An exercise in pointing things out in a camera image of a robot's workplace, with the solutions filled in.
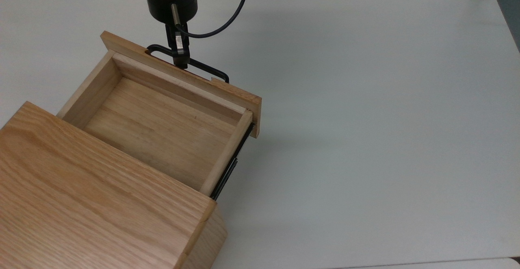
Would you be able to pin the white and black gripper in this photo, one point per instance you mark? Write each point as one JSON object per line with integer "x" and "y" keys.
{"x": 170, "y": 1}

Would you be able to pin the wooden drawer cabinet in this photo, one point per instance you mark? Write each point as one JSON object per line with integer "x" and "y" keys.
{"x": 93, "y": 204}

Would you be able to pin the black drawer slide rail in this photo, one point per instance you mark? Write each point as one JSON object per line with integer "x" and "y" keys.
{"x": 233, "y": 159}

